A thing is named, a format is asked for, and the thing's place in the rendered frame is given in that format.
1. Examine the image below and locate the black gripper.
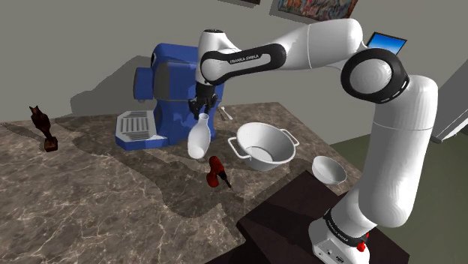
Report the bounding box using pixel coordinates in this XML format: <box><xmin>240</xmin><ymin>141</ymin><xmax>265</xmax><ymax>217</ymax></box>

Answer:
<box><xmin>187</xmin><ymin>82</ymin><xmax>219</xmax><ymax>120</ymax></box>

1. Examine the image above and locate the white spoon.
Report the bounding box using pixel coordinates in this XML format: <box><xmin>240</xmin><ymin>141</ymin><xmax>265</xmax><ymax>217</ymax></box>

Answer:
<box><xmin>217</xmin><ymin>106</ymin><xmax>234</xmax><ymax>122</ymax></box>

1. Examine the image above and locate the white ceramic vase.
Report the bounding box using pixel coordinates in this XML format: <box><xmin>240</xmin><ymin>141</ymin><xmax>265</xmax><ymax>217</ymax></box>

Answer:
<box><xmin>187</xmin><ymin>112</ymin><xmax>212</xmax><ymax>161</ymax></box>

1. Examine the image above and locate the blue espresso machine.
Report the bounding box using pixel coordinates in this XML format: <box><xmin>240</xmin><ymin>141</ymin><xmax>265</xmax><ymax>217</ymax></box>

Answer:
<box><xmin>115</xmin><ymin>43</ymin><xmax>226</xmax><ymax>152</ymax></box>

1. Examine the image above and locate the red power drill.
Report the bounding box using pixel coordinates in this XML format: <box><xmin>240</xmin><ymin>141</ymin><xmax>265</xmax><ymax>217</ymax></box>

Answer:
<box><xmin>205</xmin><ymin>155</ymin><xmax>233</xmax><ymax>190</ymax></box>

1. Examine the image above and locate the small white bowl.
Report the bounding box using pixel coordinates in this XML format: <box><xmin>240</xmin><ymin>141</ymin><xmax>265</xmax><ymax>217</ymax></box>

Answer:
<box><xmin>311</xmin><ymin>155</ymin><xmax>348</xmax><ymax>186</ymax></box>

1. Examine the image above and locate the dark robot stand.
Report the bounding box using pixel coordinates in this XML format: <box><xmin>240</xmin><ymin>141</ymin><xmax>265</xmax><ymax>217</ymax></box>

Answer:
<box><xmin>206</xmin><ymin>169</ymin><xmax>411</xmax><ymax>264</ymax></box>

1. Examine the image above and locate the brown animal figurine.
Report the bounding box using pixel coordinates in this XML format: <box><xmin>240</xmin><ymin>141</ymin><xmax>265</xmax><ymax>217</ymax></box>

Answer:
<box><xmin>28</xmin><ymin>105</ymin><xmax>59</xmax><ymax>153</ymax></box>

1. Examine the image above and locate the blue screen monitor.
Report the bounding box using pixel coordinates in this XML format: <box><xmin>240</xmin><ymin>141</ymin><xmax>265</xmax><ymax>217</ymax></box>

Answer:
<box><xmin>366</xmin><ymin>31</ymin><xmax>408</xmax><ymax>56</ymax></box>

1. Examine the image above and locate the grey white door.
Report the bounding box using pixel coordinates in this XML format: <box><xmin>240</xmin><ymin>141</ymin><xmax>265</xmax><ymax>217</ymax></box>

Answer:
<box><xmin>430</xmin><ymin>58</ymin><xmax>468</xmax><ymax>144</ymax></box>

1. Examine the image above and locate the white pot with handles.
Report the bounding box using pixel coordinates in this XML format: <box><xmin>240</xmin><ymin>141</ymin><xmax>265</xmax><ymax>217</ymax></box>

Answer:
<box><xmin>227</xmin><ymin>121</ymin><xmax>300</xmax><ymax>173</ymax></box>

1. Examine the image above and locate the colourful wall picture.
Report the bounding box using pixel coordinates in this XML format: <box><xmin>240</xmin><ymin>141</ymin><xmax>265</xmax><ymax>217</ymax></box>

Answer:
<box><xmin>277</xmin><ymin>0</ymin><xmax>360</xmax><ymax>22</ymax></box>

